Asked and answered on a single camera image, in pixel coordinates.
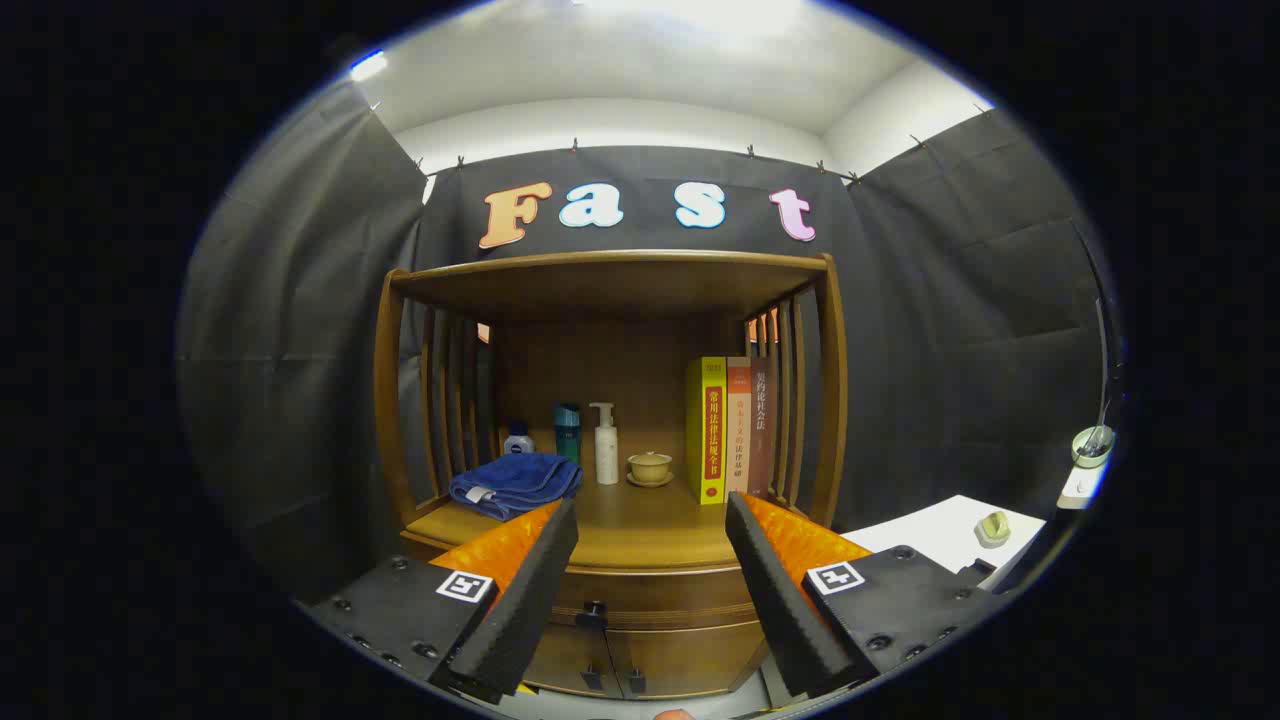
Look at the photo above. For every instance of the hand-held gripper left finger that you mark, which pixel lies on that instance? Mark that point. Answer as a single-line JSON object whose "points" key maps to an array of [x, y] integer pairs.
{"points": [[530, 600]]}

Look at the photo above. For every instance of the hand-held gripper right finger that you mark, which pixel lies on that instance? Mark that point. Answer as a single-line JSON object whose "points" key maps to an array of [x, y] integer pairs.
{"points": [[780, 610]]}

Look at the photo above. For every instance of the wooden drawer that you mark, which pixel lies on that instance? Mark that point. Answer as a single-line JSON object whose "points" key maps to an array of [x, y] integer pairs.
{"points": [[670, 595]]}

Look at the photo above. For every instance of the wooden countertop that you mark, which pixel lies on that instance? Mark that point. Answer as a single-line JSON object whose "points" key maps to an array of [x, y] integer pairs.
{"points": [[640, 520]]}

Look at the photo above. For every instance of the wooden cabinet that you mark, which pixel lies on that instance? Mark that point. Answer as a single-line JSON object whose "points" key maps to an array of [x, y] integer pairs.
{"points": [[610, 285]]}

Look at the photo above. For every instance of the blue towel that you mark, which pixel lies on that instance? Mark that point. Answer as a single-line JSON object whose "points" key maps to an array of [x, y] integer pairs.
{"points": [[510, 480]]}

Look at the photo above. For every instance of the small blue-capped bottle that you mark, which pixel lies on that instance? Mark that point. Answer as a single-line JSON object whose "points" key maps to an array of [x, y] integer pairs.
{"points": [[518, 442]]}

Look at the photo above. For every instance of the white pump bottle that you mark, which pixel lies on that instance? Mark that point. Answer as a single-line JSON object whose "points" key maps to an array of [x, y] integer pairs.
{"points": [[606, 455]]}

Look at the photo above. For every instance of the teal bottle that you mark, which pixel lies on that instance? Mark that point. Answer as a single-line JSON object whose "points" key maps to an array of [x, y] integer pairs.
{"points": [[567, 430]]}

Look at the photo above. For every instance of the tan lidded tea cup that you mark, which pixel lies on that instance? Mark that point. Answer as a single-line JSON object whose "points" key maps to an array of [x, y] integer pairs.
{"points": [[650, 467]]}

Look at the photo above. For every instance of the brown book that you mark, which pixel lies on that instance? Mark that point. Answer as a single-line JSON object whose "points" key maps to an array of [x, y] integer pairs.
{"points": [[762, 430]]}

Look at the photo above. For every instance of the orange and beige book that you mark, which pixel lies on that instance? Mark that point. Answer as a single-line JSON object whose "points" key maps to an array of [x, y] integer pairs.
{"points": [[738, 430]]}

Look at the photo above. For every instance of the yellow book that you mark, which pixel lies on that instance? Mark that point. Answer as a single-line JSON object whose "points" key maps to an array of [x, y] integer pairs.
{"points": [[710, 430]]}

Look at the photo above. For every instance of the pale green round holder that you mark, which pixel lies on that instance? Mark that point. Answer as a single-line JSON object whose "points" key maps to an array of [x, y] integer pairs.
{"points": [[1092, 447]]}

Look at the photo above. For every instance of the black backdrop cloth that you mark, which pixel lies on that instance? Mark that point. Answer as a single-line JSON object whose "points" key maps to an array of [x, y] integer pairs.
{"points": [[950, 300]]}

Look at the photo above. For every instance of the white wall shelf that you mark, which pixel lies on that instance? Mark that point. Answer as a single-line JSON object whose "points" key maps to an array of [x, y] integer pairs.
{"points": [[1082, 488]]}

